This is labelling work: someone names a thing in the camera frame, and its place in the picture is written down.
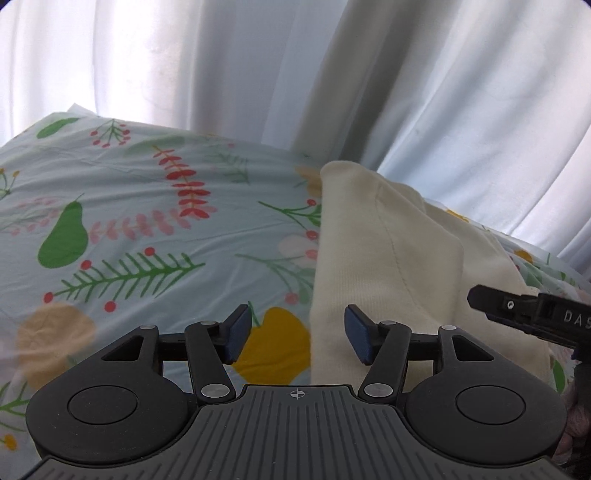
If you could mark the cream long-sleeved sweater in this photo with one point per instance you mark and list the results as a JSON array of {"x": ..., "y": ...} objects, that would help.
[{"x": 369, "y": 258}]

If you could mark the floral printed bed sheet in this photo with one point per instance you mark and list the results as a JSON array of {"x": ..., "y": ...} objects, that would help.
[{"x": 138, "y": 217}]

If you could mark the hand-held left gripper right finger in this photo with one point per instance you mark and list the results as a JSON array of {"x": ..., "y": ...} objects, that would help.
[{"x": 360, "y": 334}]

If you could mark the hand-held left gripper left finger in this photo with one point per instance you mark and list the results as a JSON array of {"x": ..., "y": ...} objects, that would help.
[{"x": 238, "y": 332}]

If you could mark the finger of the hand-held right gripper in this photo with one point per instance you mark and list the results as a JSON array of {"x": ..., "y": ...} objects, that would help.
[{"x": 503, "y": 304}]

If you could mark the person's right hand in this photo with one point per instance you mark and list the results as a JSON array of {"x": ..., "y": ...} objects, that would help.
[{"x": 578, "y": 415}]

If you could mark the white curtain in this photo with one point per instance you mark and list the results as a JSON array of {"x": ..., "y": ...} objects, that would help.
[{"x": 277, "y": 64}]

